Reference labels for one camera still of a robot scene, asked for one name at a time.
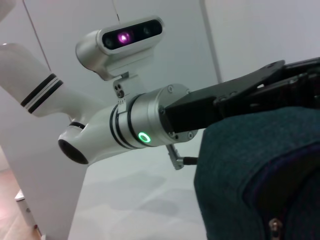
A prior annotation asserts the dark teal insulated bag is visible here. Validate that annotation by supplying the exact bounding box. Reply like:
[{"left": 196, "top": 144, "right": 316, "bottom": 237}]
[{"left": 193, "top": 107, "right": 320, "bottom": 240}]

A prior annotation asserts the white box with red dot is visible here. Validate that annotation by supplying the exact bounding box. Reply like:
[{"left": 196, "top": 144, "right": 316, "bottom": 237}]
[{"left": 14, "top": 189, "right": 44, "bottom": 238}]

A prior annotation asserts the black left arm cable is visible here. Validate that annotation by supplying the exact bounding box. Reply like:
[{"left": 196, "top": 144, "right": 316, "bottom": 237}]
[{"left": 165, "top": 143, "right": 200, "bottom": 171}]

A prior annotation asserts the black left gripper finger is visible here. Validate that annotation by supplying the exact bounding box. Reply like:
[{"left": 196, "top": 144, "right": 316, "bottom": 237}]
[
  {"left": 213, "top": 72, "right": 320, "bottom": 118},
  {"left": 284, "top": 56, "right": 320, "bottom": 76}
]

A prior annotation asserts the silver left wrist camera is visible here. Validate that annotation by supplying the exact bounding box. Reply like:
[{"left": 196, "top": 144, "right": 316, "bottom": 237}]
[{"left": 75, "top": 15, "right": 165, "bottom": 100}]

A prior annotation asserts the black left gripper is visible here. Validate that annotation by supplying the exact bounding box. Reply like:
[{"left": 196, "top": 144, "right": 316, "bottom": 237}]
[{"left": 159, "top": 59, "right": 286, "bottom": 135}]

